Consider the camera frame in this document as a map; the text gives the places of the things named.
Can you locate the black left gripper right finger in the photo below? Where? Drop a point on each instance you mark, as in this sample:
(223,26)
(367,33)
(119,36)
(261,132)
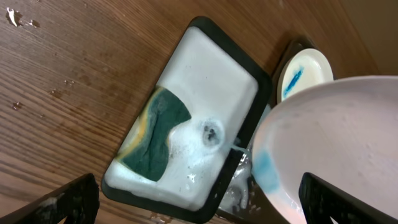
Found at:
(324,203)

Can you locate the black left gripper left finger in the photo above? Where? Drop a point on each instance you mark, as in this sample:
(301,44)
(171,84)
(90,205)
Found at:
(77,202)

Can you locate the white plate large blue smear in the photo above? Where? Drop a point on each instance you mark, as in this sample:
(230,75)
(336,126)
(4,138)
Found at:
(344,132)

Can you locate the green yellow sponge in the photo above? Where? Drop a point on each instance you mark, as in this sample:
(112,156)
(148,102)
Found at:
(147,153)

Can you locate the white plate two blue marks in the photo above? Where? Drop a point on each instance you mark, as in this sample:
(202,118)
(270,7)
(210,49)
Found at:
(306,69)

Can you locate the dark brown serving tray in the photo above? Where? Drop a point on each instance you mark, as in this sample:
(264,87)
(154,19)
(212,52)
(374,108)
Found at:
(258,208)

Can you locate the black rimmed water tray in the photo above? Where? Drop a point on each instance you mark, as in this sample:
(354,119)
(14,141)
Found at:
(226,92)

